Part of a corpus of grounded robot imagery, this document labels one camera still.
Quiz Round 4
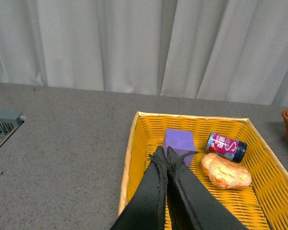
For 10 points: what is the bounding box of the small pink labelled jar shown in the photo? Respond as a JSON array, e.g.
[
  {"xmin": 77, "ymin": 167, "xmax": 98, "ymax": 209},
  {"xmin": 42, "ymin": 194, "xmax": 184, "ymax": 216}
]
[{"xmin": 205, "ymin": 132, "xmax": 247, "ymax": 163}]

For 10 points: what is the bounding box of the grey curtain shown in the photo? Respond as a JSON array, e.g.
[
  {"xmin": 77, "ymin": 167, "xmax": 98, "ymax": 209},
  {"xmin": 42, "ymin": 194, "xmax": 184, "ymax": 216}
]
[{"xmin": 0, "ymin": 0, "xmax": 288, "ymax": 106}]

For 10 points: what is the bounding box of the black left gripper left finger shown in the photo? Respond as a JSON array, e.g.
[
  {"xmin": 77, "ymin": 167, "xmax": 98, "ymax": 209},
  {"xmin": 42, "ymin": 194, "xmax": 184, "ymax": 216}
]
[{"xmin": 111, "ymin": 146, "xmax": 168, "ymax": 230}]

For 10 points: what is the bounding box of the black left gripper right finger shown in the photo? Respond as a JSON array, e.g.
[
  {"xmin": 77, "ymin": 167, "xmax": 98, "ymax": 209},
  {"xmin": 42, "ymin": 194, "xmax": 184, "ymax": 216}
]
[{"xmin": 167, "ymin": 147, "xmax": 247, "ymax": 230}]

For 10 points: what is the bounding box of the yellow woven basket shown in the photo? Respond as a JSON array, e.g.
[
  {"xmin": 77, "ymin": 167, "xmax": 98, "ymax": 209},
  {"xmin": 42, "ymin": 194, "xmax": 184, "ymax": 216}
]
[{"xmin": 119, "ymin": 112, "xmax": 288, "ymax": 230}]

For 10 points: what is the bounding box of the grey green plastic crate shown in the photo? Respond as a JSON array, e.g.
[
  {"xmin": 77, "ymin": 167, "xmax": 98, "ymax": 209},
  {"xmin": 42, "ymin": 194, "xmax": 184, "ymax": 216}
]
[{"xmin": 0, "ymin": 109, "xmax": 26, "ymax": 147}]

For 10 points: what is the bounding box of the toy bread roll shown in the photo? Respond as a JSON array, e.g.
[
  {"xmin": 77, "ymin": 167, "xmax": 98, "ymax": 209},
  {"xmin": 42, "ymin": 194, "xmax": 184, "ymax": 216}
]
[{"xmin": 201, "ymin": 153, "xmax": 252, "ymax": 190}]

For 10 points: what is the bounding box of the purple foam cube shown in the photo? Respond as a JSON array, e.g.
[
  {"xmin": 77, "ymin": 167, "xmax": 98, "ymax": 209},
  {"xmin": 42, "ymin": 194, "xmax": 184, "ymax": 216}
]
[{"xmin": 162, "ymin": 128, "xmax": 195, "ymax": 161}]

